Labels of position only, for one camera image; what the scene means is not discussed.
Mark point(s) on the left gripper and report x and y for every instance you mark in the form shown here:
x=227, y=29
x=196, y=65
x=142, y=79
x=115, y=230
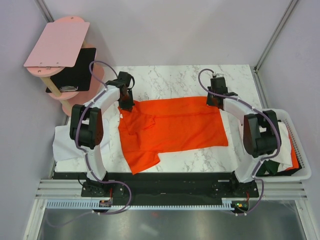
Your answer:
x=128, y=107

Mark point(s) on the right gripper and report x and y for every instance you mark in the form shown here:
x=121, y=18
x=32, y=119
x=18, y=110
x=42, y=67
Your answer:
x=209, y=102

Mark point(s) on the orange t shirt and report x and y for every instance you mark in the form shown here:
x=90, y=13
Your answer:
x=159, y=126

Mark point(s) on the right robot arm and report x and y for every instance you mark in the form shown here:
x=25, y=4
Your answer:
x=261, y=138

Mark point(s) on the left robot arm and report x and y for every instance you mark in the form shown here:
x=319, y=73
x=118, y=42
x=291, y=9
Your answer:
x=86, y=124

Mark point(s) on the black clipboard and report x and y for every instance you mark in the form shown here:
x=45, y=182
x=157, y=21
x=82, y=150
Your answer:
x=78, y=77

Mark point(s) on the pink wooden shelf stand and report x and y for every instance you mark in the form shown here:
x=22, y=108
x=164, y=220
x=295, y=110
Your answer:
x=68, y=99

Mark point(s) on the pink clipboard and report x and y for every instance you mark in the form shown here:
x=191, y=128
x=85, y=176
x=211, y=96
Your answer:
x=59, y=45

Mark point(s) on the white cloth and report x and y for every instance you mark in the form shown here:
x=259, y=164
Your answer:
x=64, y=148

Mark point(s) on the dark green t shirt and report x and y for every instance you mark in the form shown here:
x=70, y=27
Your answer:
x=269, y=168

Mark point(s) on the white t shirt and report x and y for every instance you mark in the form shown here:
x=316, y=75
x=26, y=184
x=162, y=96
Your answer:
x=284, y=156

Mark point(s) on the white laundry basket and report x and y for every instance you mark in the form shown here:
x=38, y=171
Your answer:
x=298, y=174

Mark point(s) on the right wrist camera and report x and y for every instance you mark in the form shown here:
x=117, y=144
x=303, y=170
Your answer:
x=217, y=75

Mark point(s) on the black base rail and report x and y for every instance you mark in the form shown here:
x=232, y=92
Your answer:
x=165, y=188

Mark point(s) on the white cable duct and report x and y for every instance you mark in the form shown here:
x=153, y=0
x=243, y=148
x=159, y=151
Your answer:
x=96, y=204

